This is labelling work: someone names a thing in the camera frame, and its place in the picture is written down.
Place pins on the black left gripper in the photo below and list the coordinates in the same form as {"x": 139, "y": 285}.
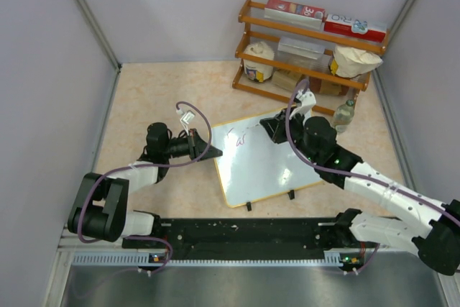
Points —
{"x": 197, "y": 147}

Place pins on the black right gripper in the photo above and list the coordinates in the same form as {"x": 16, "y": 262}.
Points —
{"x": 276, "y": 127}

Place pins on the yellow framed whiteboard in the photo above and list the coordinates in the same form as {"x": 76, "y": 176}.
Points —
{"x": 252, "y": 167}

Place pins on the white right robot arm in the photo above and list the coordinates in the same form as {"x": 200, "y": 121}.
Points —
{"x": 422, "y": 226}

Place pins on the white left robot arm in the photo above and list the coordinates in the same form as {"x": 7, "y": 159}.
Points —
{"x": 100, "y": 207}

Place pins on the brown block right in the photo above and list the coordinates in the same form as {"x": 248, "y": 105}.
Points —
{"x": 328, "y": 88}

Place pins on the clear glass bottle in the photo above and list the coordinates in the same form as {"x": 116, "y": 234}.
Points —
{"x": 343, "y": 116}

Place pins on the clear plastic box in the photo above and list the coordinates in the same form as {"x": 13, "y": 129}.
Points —
{"x": 301, "y": 53}

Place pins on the orange wooden shelf rack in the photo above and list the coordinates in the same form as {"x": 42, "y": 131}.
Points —
{"x": 258, "y": 28}

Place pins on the red foil wrap box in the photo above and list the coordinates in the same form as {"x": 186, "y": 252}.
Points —
{"x": 294, "y": 13}

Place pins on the red white wrap box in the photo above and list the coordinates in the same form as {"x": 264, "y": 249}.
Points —
{"x": 356, "y": 28}

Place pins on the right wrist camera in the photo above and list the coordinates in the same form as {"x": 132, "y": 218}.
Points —
{"x": 304, "y": 101}

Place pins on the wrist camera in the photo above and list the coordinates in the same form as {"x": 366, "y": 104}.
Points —
{"x": 186, "y": 117}
{"x": 304, "y": 101}

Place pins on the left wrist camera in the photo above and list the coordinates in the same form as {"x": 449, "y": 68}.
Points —
{"x": 186, "y": 117}

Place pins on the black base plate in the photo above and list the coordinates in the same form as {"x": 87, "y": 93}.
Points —
{"x": 253, "y": 239}

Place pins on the grey cable duct rail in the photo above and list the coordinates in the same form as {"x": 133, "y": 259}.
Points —
{"x": 145, "y": 259}

